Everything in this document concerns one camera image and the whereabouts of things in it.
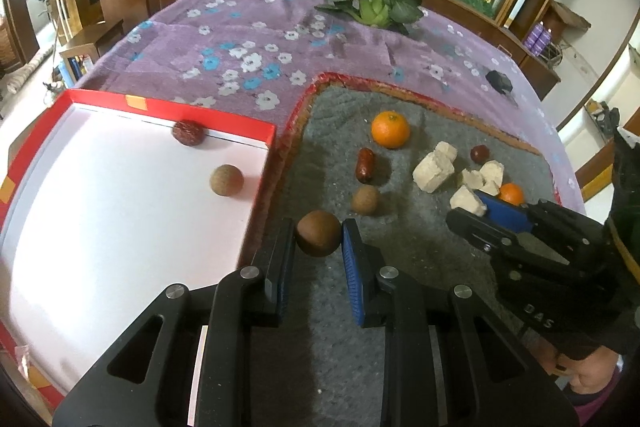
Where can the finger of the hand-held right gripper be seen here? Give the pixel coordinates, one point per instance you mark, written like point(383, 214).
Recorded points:
point(480, 232)
point(502, 211)

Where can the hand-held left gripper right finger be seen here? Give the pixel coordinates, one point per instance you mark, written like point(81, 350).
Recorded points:
point(352, 277)

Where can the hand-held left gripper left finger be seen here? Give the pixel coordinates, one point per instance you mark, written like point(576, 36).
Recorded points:
point(280, 274)

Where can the small orange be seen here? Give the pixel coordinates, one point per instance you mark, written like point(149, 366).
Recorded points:
point(511, 194)

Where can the dark brown longan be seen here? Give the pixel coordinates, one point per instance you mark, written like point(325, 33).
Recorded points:
point(318, 233)

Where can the large pale yam chunk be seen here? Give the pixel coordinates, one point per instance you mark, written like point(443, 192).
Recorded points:
point(431, 176)

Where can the light brown longan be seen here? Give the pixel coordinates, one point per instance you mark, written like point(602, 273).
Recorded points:
point(226, 180)
point(365, 200)

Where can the elongated red date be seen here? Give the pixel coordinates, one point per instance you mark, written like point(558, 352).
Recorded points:
point(365, 165)

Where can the large orange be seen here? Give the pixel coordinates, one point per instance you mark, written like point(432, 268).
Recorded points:
point(390, 129)

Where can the red-rimmed white tray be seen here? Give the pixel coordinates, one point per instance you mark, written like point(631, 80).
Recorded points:
point(125, 232)

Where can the person's right forearm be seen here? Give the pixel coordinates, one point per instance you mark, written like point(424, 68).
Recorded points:
point(597, 409)

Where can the person's right hand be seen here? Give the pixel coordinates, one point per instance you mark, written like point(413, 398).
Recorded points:
point(592, 372)

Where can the small round red date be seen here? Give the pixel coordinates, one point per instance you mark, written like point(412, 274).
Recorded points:
point(479, 153)

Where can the grey felt mat red border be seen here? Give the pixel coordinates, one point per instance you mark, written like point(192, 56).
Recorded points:
point(415, 252)

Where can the small black adapter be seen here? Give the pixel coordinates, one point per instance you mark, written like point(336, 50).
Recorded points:
point(498, 82)

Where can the large wrinkled red date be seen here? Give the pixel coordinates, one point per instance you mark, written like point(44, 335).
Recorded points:
point(186, 133)

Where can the purple bottle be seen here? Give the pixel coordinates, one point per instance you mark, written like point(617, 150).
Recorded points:
point(545, 42)
point(534, 38)

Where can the brown cardboard box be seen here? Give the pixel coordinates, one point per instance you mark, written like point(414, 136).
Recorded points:
point(570, 14)

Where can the purple floral tablecloth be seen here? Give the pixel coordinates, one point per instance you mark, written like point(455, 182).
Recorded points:
point(250, 22)

